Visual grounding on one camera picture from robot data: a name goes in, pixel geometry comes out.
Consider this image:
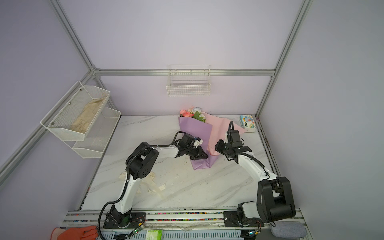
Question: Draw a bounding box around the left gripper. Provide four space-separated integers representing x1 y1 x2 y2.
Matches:
185 146 209 161

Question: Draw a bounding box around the pink purple wrapping paper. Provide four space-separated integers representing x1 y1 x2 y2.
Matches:
179 107 231 170

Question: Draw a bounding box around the white blue fake rose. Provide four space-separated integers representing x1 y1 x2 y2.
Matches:
192 107 202 116

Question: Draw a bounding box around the cream printed ribbon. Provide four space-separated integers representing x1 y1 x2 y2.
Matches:
135 172 168 200

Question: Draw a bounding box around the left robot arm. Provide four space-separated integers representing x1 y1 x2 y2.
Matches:
97 131 209 230

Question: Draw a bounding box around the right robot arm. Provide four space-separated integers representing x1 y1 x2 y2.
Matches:
215 130 296 224

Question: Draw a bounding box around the tissue pack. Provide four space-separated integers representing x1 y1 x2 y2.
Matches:
240 115 257 133

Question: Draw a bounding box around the green label box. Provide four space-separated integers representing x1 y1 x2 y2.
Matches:
145 230 163 240

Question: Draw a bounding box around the grey sponge pad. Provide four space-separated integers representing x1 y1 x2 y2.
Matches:
270 222 307 240

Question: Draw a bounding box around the lower white mesh shelf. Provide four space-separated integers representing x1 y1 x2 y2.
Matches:
72 107 121 159

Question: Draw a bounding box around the white mesh shelf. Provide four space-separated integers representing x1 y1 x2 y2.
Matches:
40 82 110 142
72 107 121 159

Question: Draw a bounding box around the beige cloth in shelf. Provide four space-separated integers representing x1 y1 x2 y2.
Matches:
70 97 106 134

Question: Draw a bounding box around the upper white mesh shelf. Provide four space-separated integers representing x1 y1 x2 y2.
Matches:
40 82 110 142

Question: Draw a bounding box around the orange rubber glove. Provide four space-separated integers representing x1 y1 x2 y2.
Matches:
51 226 99 240

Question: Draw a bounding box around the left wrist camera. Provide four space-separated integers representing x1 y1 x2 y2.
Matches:
193 138 204 148

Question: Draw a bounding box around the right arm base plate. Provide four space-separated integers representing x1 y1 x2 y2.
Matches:
223 211 265 228

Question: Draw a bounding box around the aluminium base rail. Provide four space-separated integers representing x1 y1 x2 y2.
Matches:
61 207 307 240

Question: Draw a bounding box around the white wire wall basket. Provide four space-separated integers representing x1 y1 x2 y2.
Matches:
166 65 211 97

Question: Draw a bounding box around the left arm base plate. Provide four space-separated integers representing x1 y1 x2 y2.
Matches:
103 212 147 229

